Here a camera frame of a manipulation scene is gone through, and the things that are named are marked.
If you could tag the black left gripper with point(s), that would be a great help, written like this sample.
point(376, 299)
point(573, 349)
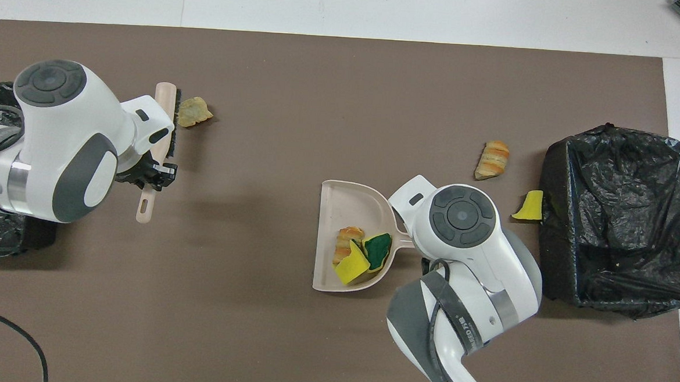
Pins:
point(137, 171)

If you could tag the beige hand brush black bristles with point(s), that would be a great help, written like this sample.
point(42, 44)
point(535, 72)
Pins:
point(164, 106)

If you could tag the beige toy bread piece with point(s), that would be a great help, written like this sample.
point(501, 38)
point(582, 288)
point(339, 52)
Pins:
point(348, 238)
point(193, 112)

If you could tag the beige plastic dustpan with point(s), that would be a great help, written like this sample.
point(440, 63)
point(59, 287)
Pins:
point(345, 209)

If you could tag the green and yellow sponge piece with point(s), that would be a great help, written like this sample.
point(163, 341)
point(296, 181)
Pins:
point(379, 248)

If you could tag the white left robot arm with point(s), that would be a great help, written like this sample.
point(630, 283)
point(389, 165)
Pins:
point(58, 135)

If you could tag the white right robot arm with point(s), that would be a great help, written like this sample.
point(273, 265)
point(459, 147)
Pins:
point(487, 263)

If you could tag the brown table mat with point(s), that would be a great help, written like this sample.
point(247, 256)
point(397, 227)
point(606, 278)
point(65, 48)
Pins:
point(260, 152)

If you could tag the orange striped toy croissant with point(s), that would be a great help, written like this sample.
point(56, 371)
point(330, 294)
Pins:
point(493, 160)

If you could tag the yellow sponge scrap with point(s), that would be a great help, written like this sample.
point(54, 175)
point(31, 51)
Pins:
point(529, 207)

